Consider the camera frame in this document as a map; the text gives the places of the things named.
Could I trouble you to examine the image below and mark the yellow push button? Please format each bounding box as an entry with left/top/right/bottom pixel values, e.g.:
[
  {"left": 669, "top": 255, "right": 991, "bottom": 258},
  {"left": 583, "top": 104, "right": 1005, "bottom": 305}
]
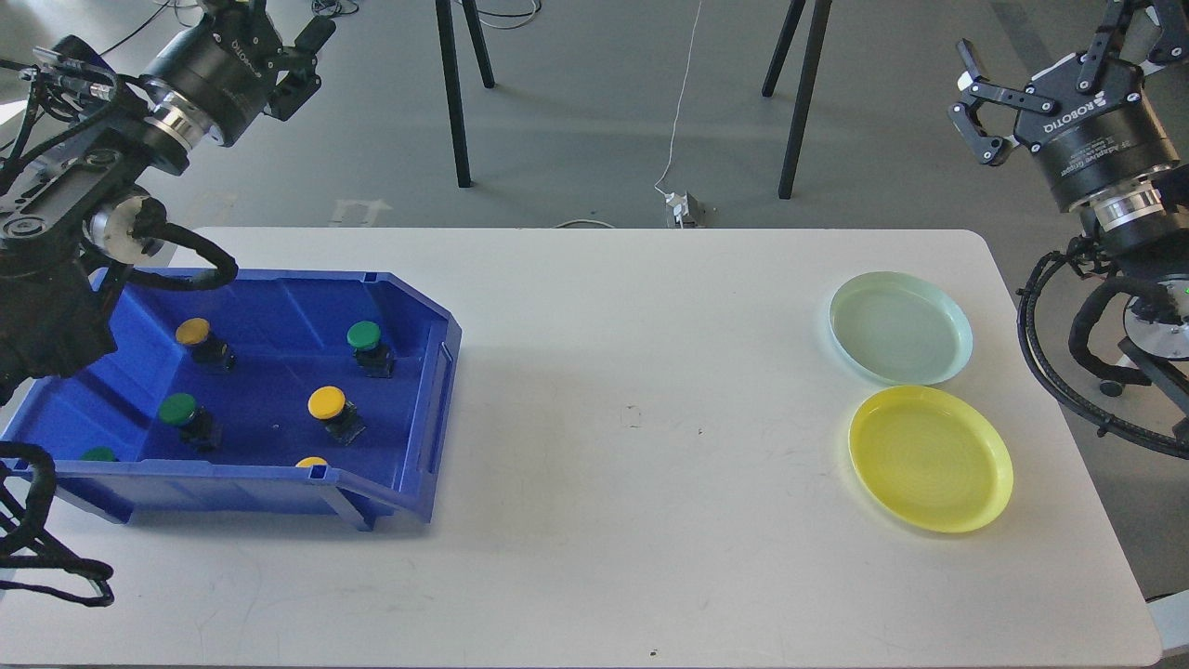
[
  {"left": 307, "top": 386, "right": 366, "bottom": 446},
  {"left": 175, "top": 317, "right": 237, "bottom": 374}
]

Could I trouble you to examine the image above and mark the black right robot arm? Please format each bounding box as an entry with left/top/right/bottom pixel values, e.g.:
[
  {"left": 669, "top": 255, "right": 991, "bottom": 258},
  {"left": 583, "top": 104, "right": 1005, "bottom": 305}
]
[{"left": 948, "top": 1, "right": 1188, "bottom": 460}]

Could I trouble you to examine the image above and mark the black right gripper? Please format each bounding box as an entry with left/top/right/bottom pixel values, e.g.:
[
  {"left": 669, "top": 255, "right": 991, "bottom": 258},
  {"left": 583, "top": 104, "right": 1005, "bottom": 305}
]
[{"left": 948, "top": 0, "right": 1189, "bottom": 214}]

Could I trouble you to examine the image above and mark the white power adapter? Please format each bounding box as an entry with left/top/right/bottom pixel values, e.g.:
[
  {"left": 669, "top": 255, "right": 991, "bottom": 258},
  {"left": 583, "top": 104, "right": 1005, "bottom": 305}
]
[{"left": 663, "top": 191, "right": 707, "bottom": 231}]

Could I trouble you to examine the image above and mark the black tripod leg right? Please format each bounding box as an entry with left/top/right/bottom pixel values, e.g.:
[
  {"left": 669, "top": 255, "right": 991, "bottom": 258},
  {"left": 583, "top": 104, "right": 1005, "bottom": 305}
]
[{"left": 761, "top": 1, "right": 833, "bottom": 202}]

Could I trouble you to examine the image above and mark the yellow plate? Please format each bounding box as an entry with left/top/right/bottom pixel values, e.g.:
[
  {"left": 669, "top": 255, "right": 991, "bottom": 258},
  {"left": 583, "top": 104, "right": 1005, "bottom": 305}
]
[{"left": 847, "top": 386, "right": 1014, "bottom": 534}]

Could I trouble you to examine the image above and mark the black tripod leg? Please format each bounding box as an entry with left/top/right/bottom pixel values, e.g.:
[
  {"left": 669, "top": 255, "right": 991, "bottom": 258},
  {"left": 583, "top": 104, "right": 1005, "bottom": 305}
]
[
  {"left": 434, "top": 1, "right": 496, "bottom": 188},
  {"left": 761, "top": 1, "right": 833, "bottom": 202}
]

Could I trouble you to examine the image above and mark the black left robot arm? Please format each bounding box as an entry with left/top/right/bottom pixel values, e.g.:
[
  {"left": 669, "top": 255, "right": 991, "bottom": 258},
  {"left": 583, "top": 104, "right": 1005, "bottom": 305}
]
[{"left": 1, "top": 1, "right": 338, "bottom": 402}]

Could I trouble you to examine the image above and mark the light green plate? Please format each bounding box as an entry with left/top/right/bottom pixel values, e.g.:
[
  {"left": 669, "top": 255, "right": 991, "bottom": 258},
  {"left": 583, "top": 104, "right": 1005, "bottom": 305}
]
[{"left": 828, "top": 271, "right": 975, "bottom": 386}]

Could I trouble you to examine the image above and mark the white power cable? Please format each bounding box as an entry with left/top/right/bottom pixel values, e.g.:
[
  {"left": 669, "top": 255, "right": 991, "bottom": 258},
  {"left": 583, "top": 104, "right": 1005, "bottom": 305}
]
[{"left": 653, "top": 0, "right": 704, "bottom": 196}]

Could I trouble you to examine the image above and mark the black tripod leg left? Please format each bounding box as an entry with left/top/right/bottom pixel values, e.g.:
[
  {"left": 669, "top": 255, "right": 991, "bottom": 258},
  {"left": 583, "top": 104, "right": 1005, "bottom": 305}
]
[{"left": 434, "top": 1, "right": 496, "bottom": 188}]

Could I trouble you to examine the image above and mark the green push button bin corner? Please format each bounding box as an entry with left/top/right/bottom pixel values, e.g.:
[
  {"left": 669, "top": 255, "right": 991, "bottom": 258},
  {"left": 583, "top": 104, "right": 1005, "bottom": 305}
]
[{"left": 78, "top": 446, "right": 120, "bottom": 463}]

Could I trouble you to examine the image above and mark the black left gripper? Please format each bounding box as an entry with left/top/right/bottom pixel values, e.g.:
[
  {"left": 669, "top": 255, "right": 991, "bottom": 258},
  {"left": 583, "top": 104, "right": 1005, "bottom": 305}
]
[{"left": 141, "top": 4, "right": 338, "bottom": 147}]

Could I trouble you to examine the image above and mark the green push button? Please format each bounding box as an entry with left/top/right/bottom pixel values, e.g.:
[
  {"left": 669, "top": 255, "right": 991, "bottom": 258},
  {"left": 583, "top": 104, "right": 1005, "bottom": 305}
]
[
  {"left": 157, "top": 391, "right": 222, "bottom": 453},
  {"left": 346, "top": 321, "right": 395, "bottom": 378}
]

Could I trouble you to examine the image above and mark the blue plastic storage bin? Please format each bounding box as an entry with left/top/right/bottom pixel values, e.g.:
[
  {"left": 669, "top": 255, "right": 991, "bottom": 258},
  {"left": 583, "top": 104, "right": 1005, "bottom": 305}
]
[{"left": 4, "top": 269, "right": 463, "bottom": 531}]

